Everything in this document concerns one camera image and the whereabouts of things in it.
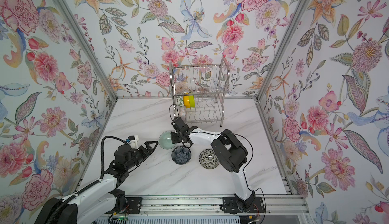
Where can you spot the pink striped ceramic bowl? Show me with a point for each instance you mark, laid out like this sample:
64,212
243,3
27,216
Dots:
181,112

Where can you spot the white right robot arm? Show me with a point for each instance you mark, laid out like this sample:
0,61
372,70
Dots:
229,151

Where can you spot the dark blue flower bowl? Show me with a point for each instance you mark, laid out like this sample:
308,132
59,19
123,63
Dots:
181,155

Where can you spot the lime green bowl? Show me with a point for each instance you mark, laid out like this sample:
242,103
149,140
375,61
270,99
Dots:
192,101

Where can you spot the green leaf pattern bowl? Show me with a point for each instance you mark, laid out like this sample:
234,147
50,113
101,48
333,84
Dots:
180,101

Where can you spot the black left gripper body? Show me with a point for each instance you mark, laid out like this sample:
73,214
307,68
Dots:
144,150

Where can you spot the aluminium corner post right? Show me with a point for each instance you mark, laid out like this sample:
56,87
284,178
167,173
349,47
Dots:
291,29

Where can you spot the aluminium corner post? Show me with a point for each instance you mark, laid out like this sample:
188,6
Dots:
84,45
291,29

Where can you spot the yellow bowl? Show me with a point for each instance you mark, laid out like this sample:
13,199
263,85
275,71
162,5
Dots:
186,101

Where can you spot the pale celadon bowl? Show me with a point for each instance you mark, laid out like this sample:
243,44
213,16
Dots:
165,141

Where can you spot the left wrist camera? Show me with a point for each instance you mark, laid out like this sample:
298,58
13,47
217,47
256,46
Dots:
132,139

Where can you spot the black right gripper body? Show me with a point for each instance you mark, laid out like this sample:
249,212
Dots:
185,133

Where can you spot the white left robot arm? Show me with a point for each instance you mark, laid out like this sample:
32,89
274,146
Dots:
101,196

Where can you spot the black white speckled bowl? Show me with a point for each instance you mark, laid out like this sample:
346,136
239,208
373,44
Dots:
208,159

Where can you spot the aluminium corner post left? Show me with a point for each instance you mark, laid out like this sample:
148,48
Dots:
84,45

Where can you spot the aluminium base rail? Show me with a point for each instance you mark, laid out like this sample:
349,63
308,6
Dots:
210,209

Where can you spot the chrome wire dish rack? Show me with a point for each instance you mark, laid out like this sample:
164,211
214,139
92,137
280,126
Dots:
209,84

